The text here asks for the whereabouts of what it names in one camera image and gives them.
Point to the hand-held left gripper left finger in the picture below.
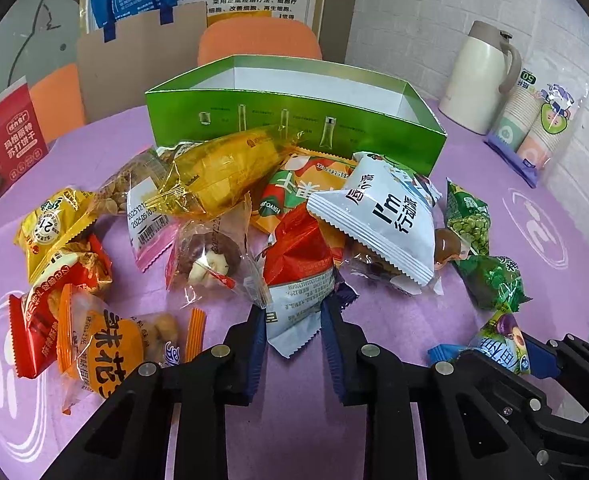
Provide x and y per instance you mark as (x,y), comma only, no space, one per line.
(255,355)

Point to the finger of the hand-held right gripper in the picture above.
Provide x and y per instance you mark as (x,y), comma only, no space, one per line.
(504,385)
(544,362)

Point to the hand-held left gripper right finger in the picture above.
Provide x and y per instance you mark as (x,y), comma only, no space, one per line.
(332,352)

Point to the blue green plum packet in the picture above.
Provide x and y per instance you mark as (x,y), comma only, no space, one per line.
(499,342)

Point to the small blue candy packet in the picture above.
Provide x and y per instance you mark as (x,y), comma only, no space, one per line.
(442,352)

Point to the red and white packet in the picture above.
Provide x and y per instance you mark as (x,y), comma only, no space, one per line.
(294,285)

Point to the orange peanut packet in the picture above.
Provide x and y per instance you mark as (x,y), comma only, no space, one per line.
(114,355)

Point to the brown ball candy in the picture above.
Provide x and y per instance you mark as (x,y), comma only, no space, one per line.
(447,245)

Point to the red crisp packet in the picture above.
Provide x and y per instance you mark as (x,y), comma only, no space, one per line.
(39,320)

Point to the green cardboard box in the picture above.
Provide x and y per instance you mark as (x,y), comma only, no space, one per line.
(374,130)

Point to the clear dark snack packet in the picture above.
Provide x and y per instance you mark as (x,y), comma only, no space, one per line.
(374,270)

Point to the green pea packet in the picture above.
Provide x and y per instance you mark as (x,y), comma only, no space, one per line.
(494,280)
(469,220)

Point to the clear chocolate snack packet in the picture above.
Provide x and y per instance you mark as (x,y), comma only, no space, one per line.
(214,255)

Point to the purple tablecloth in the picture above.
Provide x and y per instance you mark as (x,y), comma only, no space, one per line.
(524,220)

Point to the white triangular packet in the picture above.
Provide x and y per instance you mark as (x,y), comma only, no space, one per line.
(389,220)

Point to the orange fruit print packet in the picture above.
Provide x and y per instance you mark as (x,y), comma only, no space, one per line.
(289,190)

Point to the yellow corn packet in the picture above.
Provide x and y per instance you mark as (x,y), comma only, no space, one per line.
(224,165)

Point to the clear nut packet pink edge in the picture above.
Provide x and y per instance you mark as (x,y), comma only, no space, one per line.
(124,185)

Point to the pack of paper cups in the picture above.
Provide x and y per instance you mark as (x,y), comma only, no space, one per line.
(539,125)

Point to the yellow bread packet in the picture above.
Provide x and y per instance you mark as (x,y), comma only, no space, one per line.
(49,225)

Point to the cream thermos jug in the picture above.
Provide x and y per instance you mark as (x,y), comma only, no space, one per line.
(474,80)

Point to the orange chair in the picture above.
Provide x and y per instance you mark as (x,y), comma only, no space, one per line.
(57,105)
(259,42)

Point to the red biscuit box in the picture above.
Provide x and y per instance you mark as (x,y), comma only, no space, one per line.
(4,150)

